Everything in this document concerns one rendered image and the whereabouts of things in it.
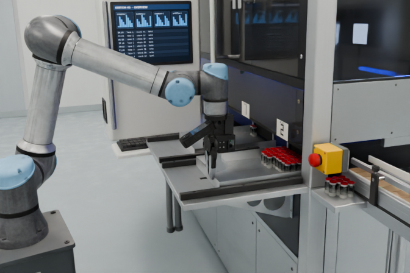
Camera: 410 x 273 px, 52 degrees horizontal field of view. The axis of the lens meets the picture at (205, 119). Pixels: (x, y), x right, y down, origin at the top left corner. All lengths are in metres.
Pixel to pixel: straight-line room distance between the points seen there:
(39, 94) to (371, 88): 0.99
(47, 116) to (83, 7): 5.35
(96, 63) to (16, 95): 5.67
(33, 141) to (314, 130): 0.84
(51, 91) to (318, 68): 0.78
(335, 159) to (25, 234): 0.90
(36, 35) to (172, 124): 1.18
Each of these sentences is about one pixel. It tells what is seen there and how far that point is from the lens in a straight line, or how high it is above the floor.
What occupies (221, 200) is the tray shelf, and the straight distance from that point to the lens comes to 1.27.
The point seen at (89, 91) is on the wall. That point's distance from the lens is 6.73.
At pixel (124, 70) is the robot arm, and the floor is 1.27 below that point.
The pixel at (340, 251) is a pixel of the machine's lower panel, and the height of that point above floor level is 0.63.
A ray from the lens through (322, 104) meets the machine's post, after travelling 1.30.
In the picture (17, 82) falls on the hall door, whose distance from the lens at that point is 6.75.
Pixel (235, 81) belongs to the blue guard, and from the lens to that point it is 1.87.
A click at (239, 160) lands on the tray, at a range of 1.58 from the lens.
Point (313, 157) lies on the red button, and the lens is 1.25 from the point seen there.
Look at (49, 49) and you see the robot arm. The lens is 1.16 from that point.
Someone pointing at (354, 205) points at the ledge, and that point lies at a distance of 1.30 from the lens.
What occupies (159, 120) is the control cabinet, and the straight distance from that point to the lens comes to 2.19.
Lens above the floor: 1.41
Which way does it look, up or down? 14 degrees down
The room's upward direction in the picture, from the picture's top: 1 degrees counter-clockwise
